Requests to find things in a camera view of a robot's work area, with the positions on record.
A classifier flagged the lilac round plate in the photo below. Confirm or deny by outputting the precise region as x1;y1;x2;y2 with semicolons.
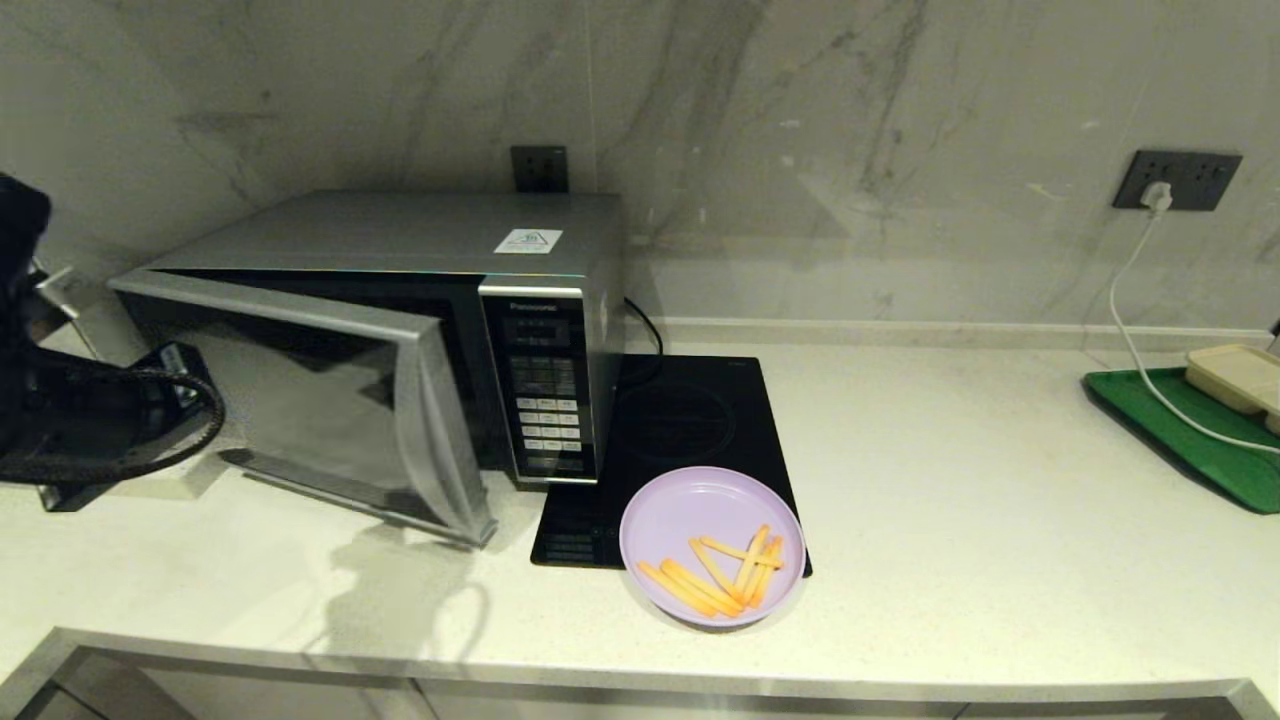
619;466;807;629

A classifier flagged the silver microwave oven body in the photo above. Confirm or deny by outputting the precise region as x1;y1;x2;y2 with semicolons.
140;190;627;491

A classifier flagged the black induction cooktop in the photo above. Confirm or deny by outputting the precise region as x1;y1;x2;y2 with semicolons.
530;356;813;578

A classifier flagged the orange french fry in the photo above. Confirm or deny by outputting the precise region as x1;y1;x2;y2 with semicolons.
637;562;713;619
688;540;746;603
750;537;784;608
735;525;772;601
658;562;736;617
698;537;785;570
672;558;748;613

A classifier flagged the green plastic tray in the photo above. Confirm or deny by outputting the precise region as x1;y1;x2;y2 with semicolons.
1082;367;1280;515

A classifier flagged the beige plastic container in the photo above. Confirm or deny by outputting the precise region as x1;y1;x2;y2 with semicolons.
1184;343;1280;435

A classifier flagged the small dark wall outlet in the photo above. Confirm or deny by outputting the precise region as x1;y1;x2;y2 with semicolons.
510;145;570;194

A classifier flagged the thin black cable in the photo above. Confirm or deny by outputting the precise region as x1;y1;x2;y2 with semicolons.
622;296;666;359

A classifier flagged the white power cable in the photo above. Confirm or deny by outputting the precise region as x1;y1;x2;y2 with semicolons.
1107;207;1280;455

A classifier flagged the wide dark wall outlet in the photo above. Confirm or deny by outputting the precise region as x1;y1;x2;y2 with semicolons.
1113;150;1246;213

